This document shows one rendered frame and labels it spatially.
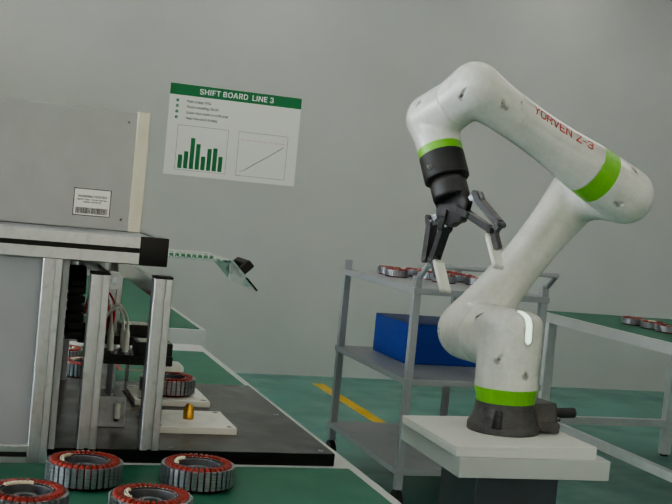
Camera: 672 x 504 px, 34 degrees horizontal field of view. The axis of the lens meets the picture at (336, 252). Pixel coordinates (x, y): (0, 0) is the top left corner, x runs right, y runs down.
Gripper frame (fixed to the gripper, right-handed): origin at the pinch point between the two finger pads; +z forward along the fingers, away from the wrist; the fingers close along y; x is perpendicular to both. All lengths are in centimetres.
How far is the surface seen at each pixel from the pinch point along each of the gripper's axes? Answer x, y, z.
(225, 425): 42, 30, 22
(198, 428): 48, 31, 23
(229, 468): 61, 8, 35
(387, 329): -198, 190, -68
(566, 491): -268, 164, 14
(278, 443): 38, 21, 28
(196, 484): 67, 9, 37
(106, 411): 60, 40, 17
